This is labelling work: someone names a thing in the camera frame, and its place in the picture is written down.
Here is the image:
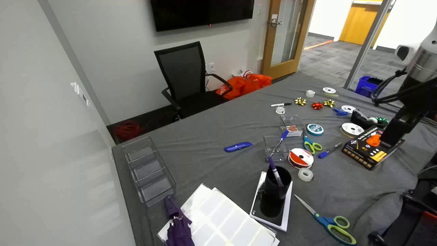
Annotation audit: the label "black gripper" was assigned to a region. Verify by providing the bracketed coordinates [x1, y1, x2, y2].
[380, 105, 425, 146]

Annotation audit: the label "black tape dispenser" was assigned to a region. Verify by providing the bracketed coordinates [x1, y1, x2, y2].
[350, 109, 377, 131]

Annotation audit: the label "green spool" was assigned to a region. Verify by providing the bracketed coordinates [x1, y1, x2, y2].
[374, 115, 391, 130]

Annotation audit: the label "black orange product package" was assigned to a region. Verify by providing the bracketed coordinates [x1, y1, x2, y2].
[340, 125, 406, 171]

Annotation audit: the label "white spool with blue core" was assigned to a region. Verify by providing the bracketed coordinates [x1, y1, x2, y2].
[339, 104, 359, 116]

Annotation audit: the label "blue bin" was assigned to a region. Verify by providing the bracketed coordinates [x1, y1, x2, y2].
[354, 74, 384, 98]

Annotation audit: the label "blue capped marker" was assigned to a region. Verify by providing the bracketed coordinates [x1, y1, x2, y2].
[317, 139, 345, 160]

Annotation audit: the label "blue ribbon spool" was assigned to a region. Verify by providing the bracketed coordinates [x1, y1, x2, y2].
[305, 121, 326, 136]

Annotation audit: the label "black robot stand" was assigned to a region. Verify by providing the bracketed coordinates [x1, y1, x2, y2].
[367, 151, 437, 246]

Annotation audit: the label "red and white ribbon spool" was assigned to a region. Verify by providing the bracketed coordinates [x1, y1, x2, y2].
[287, 146, 315, 171]

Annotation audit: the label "small pink white box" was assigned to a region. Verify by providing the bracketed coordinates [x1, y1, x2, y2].
[284, 124, 305, 139]

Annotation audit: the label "large blue green scissors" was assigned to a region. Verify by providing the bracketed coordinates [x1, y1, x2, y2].
[292, 192, 359, 246]

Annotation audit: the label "small clear plastic cup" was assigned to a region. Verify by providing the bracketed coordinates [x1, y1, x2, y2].
[277, 112, 298, 131]

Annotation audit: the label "blue and white pen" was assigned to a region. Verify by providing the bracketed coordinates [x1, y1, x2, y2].
[268, 128, 291, 158]

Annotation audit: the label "yellow wooden door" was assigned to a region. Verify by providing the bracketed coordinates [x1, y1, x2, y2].
[337, 2, 385, 46]

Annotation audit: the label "purple pen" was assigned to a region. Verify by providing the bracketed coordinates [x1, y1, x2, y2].
[265, 156, 285, 187]

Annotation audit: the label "black pen cup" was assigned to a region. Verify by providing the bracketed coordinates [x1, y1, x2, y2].
[258, 164, 294, 220]

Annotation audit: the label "wooden door with glass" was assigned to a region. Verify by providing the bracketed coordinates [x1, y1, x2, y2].
[261, 0, 317, 80]

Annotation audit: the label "blue oblong tool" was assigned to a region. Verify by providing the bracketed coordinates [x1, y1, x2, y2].
[223, 140, 254, 154]

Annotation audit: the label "orange plastic bag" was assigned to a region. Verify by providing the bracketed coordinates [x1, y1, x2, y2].
[214, 72, 274, 102]

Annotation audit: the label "white label sheets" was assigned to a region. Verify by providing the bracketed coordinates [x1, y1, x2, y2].
[157, 183, 281, 246]

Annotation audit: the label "black mesh office chair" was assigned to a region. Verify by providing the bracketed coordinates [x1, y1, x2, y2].
[153, 41, 234, 121]

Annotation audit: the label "purple cloth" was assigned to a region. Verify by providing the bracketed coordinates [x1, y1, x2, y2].
[163, 194, 197, 246]

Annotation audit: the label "clear plastic tray organizer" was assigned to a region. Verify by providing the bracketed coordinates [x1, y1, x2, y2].
[120, 136, 178, 207]

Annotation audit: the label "yellow-green ring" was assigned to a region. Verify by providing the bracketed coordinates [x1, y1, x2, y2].
[302, 135, 325, 156]

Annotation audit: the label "metal door frame post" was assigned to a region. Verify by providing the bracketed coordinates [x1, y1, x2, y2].
[343, 0, 397, 90]

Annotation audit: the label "black wall television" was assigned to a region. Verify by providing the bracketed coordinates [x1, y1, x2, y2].
[149, 0, 255, 33]

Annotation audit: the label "red coiled cable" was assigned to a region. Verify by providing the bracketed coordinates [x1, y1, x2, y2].
[112, 120, 145, 143]

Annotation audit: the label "white wall switch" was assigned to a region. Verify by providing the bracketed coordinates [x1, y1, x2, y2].
[70, 80, 91, 108]

